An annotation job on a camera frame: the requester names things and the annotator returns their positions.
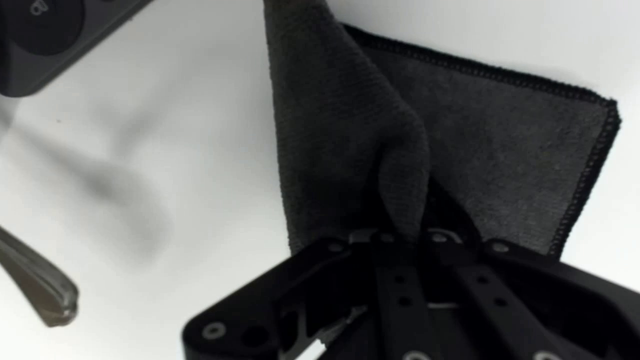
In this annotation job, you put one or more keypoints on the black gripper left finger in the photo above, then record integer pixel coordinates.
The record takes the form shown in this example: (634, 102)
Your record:
(400, 300)

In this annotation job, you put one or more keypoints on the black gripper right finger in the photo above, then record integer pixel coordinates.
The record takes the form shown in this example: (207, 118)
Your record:
(493, 313)

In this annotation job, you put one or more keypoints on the black microfiber cloth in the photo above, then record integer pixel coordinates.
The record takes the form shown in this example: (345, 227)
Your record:
(500, 146)

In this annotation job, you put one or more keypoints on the metal fork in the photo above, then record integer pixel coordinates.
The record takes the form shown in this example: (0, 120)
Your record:
(41, 286)

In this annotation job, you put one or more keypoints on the black remote control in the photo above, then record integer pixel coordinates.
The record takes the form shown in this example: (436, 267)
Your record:
(41, 41)

